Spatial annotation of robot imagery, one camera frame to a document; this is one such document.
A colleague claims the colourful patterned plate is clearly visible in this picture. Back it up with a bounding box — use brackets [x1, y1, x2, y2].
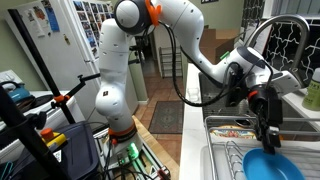
[210, 125, 256, 139]

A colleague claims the silver kitchen faucet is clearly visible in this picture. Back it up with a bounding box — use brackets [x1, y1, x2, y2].
[245, 14, 310, 88]

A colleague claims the metal wire shelf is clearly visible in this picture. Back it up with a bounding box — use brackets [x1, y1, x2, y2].
[159, 47, 182, 78]

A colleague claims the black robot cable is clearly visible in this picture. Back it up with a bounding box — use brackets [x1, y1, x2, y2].
[159, 20, 274, 108]

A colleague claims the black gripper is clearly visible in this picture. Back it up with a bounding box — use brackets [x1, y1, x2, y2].
[248, 87, 283, 154]

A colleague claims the stainless steel sink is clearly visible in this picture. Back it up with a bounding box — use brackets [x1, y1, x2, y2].
[198, 71, 320, 142]

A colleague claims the orange emergency stop button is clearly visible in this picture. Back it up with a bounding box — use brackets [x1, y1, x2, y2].
[40, 128, 67, 151]

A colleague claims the patterned floor rug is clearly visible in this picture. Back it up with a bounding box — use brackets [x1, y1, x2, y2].
[148, 101, 184, 134]

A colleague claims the cardboard box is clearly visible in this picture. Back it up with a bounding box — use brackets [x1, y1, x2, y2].
[199, 29, 239, 64]

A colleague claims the clear glass cup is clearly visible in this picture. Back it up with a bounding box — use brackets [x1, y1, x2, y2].
[187, 88, 199, 102]

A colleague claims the green sponge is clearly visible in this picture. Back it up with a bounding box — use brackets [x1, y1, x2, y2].
[220, 51, 230, 60]

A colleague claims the black tripod pole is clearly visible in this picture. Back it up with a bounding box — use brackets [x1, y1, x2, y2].
[8, 9, 100, 124]

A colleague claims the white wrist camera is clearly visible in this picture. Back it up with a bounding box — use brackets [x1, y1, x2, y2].
[271, 71, 301, 96]

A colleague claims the dark blue bin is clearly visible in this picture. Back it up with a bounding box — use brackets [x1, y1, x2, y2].
[10, 122, 99, 180]

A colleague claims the white refrigerator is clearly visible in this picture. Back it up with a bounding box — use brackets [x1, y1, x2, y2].
[4, 0, 140, 125]

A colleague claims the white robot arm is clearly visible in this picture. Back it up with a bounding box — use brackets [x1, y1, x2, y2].
[95, 0, 302, 153]

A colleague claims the green soap bottle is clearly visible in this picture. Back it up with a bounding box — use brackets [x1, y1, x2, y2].
[302, 68, 320, 111]

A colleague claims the silver wire dish rack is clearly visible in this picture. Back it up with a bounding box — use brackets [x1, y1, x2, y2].
[204, 116, 320, 180]

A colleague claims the blue bowl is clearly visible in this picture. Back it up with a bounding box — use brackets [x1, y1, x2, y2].
[242, 148, 305, 180]

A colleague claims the teal power tool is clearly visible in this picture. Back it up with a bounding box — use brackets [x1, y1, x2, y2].
[1, 81, 35, 113]

